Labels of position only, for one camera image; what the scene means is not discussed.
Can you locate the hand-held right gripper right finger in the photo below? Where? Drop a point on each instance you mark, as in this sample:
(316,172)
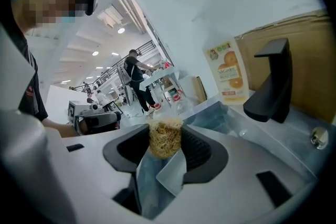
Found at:
(202,152)

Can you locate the round ceiling light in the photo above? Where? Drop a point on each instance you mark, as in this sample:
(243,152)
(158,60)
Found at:
(121,30)

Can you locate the orange label dish soap bottle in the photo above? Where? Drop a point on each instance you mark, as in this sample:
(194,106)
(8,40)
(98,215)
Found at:
(231,70)

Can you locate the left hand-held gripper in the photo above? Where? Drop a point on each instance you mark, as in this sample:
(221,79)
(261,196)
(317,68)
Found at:
(101,120)

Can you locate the black sink faucet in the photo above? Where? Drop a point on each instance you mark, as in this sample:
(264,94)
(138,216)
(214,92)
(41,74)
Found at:
(273,91)

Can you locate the person's left forearm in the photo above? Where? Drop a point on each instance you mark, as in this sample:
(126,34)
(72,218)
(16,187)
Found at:
(61,128)

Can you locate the white table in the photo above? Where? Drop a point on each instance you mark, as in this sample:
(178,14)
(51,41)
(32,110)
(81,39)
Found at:
(160,77)

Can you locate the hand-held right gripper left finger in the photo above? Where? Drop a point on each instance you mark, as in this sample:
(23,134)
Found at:
(126,148)

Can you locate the person's black shirt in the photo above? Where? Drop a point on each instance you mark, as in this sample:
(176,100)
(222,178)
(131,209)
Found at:
(32,91)

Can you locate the chrome sink knob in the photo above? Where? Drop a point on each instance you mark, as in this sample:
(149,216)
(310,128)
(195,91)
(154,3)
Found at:
(319,138)

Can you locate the large brown cardboard box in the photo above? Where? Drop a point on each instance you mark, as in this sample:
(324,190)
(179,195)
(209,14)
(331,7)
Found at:
(309,60)

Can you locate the small brown cardboard box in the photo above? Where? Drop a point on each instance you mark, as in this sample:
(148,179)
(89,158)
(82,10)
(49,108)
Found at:
(200,89)

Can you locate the stainless steel sink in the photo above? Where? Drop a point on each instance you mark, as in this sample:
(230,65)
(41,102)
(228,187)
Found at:
(236,123)

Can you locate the black metal railing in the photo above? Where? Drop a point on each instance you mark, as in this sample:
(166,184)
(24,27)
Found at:
(115,68)

